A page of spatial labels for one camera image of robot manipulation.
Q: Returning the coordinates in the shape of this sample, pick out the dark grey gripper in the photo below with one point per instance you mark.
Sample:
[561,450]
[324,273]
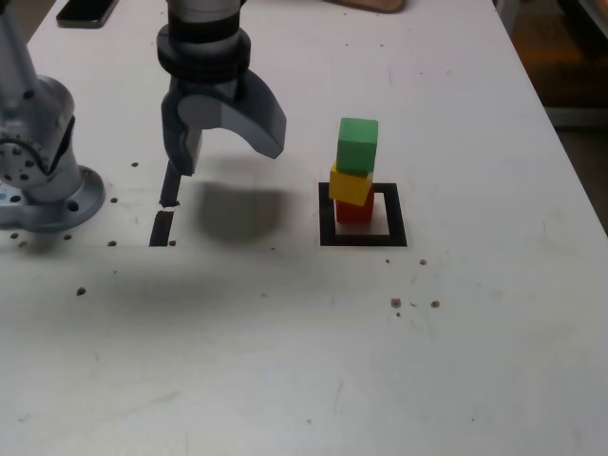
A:
[204,87]

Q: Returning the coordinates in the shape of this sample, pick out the green cube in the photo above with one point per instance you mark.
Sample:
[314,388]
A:
[356,147]

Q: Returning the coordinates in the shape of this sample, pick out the yellow cube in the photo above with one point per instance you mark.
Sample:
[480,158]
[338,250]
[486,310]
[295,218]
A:
[349,187]

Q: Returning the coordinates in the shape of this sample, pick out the red cube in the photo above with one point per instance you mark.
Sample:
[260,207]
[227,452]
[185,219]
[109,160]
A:
[354,213]

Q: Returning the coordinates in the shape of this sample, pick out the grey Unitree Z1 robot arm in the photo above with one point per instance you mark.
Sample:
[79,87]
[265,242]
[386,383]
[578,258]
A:
[38,119]

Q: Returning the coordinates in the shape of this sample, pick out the black tape square outline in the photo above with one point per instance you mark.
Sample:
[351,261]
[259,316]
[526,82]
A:
[328,240]

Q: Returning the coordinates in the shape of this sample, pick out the black tape strip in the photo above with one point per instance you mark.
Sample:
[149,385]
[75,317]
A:
[161,228]

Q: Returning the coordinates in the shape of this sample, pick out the black smartphone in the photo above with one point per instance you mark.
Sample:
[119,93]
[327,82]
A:
[85,12]

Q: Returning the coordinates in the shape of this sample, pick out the brown wooden board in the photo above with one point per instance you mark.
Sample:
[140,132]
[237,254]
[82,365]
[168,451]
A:
[375,5]

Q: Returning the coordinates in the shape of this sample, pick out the grey metal beam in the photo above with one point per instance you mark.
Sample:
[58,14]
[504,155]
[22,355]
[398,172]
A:
[579,116]

